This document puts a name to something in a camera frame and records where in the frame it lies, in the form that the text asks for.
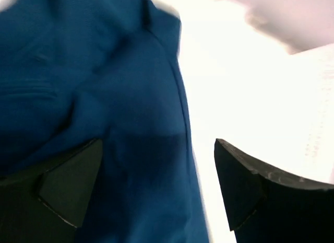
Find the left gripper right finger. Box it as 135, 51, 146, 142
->
214, 139, 333, 243

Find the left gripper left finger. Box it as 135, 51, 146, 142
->
1, 140, 103, 243

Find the blue polo t-shirt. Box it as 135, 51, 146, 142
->
1, 0, 209, 242

